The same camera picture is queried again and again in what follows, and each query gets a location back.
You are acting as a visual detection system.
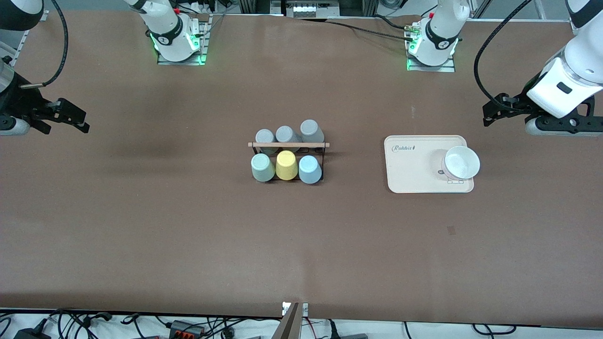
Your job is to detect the pale green cup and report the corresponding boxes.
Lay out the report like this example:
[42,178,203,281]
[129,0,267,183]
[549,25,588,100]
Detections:
[251,153,277,183]

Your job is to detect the blue cup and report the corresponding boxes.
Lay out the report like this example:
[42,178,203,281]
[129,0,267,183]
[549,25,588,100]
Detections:
[298,155,324,185]

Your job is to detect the white bowl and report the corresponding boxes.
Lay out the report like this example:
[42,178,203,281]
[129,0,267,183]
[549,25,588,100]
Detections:
[441,145,481,182]

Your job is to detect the beige rectangular tray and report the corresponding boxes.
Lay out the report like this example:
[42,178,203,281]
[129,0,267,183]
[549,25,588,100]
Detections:
[384,135,474,194]

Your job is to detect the grey cup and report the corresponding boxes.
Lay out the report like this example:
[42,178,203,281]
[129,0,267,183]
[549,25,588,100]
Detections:
[275,125,302,153]
[255,129,277,155]
[300,119,326,151]

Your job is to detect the yellow cup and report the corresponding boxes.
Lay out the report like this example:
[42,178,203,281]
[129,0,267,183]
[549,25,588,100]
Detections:
[276,150,299,181]

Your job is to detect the white power strip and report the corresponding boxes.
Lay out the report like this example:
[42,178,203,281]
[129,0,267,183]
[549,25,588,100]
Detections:
[292,4,331,17]

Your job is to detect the black power adapter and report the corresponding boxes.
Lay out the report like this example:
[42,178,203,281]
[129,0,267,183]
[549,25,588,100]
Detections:
[13,325,51,339]

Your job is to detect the black terminal block red levers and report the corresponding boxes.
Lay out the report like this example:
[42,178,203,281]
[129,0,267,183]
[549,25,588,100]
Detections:
[169,320,206,339]

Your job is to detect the brown table cover sheet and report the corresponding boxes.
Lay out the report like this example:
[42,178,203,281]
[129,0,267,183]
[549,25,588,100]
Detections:
[0,10,603,329]

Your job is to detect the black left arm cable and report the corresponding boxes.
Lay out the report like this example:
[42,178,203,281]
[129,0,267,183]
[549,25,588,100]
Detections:
[473,0,532,112]

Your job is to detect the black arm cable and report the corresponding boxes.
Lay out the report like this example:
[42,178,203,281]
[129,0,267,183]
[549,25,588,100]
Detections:
[19,0,69,90]
[473,0,532,112]

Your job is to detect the aluminium frame rail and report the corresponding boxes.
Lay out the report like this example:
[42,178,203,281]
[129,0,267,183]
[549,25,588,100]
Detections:
[0,12,49,66]

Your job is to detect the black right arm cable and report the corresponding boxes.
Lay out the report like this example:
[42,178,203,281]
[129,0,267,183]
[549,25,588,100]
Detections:
[19,0,69,90]

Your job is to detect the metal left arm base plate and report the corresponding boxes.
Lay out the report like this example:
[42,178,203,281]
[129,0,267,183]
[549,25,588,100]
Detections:
[406,26,456,73]

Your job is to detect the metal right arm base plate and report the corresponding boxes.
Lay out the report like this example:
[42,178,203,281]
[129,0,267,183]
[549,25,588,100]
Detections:
[157,14,208,66]

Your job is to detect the short black table cable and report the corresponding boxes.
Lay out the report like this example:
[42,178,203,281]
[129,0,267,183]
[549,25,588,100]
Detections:
[375,14,416,32]

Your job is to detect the long black table cable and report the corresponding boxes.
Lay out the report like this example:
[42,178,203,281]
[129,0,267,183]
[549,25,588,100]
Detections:
[301,18,409,42]

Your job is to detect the black wire cup rack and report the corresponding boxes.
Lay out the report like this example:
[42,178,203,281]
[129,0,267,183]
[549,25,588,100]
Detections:
[248,141,330,184]

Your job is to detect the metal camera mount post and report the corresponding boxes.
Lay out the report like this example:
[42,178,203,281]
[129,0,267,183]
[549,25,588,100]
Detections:
[272,302,309,339]

